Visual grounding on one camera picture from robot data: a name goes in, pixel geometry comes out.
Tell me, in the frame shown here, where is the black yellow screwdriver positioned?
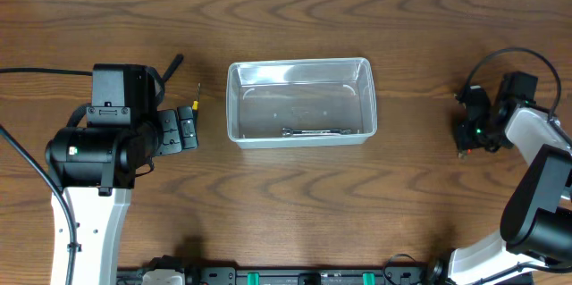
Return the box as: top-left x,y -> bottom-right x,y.
191,83 -> 201,124

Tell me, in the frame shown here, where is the silver combination wrench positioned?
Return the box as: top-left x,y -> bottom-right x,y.
281,128 -> 352,138

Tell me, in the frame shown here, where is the small claw hammer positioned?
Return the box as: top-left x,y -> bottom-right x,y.
162,54 -> 184,83

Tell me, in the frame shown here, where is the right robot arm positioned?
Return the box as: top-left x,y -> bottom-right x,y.
425,71 -> 571,284

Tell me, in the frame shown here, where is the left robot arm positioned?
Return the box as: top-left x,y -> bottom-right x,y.
46,55 -> 198,284

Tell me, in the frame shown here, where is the clear plastic container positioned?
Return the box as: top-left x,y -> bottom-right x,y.
226,57 -> 377,149

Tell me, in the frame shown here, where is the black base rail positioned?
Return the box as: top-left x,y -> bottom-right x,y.
113,256 -> 452,285

